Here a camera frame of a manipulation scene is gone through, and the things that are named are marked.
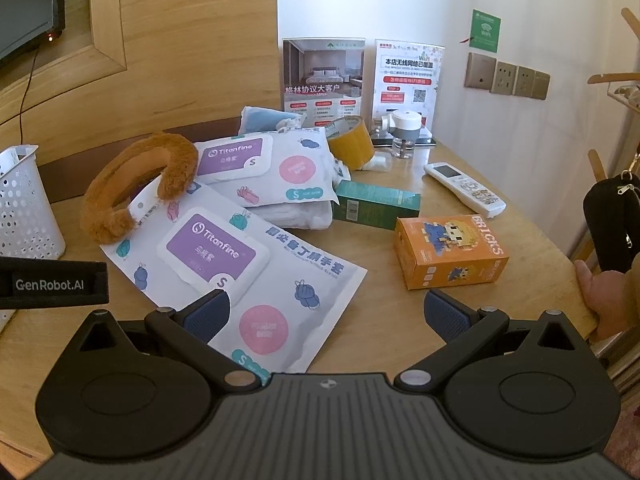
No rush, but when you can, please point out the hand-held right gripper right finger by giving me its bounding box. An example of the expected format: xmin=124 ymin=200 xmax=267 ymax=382
xmin=395 ymin=289 xmax=593 ymax=404

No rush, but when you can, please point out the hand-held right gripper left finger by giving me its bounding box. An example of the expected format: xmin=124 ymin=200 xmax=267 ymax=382
xmin=75 ymin=290 xmax=262 ymax=404

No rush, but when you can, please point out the white perforated plastic basket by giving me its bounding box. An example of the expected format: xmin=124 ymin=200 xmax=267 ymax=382
xmin=0 ymin=144 xmax=67 ymax=333

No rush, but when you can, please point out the thin glove packet purple label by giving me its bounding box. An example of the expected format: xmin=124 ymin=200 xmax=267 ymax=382
xmin=98 ymin=182 xmax=368 ymax=375

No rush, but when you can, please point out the clear bag of white gloves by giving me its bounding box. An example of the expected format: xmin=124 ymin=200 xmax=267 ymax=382
xmin=252 ymin=199 xmax=335 ymax=231

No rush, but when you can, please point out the wooden desktop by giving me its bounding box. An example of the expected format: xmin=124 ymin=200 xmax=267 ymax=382
xmin=0 ymin=115 xmax=601 ymax=461

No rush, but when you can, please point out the orange brick toy box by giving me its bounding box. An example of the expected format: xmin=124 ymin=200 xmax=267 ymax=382
xmin=394 ymin=215 xmax=510 ymax=291

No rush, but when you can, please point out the brown fluffy headband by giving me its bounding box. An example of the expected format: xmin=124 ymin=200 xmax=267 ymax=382
xmin=80 ymin=132 xmax=199 ymax=246

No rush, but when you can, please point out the white remote control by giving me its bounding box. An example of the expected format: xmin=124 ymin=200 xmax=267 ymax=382
xmin=424 ymin=161 xmax=507 ymax=219

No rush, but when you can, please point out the green cardboard box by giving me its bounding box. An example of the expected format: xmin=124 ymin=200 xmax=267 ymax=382
xmin=331 ymin=180 xmax=422 ymax=232

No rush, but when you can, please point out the tan rounded object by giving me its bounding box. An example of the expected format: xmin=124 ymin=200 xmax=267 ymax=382
xmin=574 ymin=255 xmax=640 ymax=342

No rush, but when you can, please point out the dark flat tray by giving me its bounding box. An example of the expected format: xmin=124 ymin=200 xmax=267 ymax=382
xmin=369 ymin=127 xmax=437 ymax=147

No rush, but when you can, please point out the black zipper bag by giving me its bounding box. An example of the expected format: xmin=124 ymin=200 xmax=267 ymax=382
xmin=582 ymin=170 xmax=640 ymax=273

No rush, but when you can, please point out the yellow cup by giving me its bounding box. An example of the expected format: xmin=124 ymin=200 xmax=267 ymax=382
xmin=326 ymin=116 xmax=375 ymax=171

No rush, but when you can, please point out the white plug-in repellent device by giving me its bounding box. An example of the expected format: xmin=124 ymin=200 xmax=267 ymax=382
xmin=381 ymin=109 xmax=426 ymax=160

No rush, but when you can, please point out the blue face mask packet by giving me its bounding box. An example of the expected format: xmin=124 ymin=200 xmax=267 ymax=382
xmin=236 ymin=106 xmax=307 ymax=137

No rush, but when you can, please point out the acrylic sign with red labels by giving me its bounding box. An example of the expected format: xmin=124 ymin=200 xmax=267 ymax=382
xmin=369 ymin=38 xmax=446 ymax=133

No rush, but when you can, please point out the acrylic sign with room photo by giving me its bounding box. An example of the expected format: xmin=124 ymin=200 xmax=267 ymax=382
xmin=281 ymin=37 xmax=367 ymax=131

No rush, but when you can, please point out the black flat television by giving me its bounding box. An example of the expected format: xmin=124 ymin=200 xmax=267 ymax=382
xmin=0 ymin=0 xmax=67 ymax=61

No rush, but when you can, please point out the wooden coat rack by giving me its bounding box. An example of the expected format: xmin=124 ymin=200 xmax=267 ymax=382
xmin=587 ymin=7 xmax=640 ymax=191

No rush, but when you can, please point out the thin black television cable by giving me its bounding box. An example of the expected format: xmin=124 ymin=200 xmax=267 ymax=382
xmin=19 ymin=42 xmax=39 ymax=145

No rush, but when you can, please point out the green wall sticker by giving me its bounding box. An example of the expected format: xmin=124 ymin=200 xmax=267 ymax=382
xmin=469 ymin=8 xmax=502 ymax=53

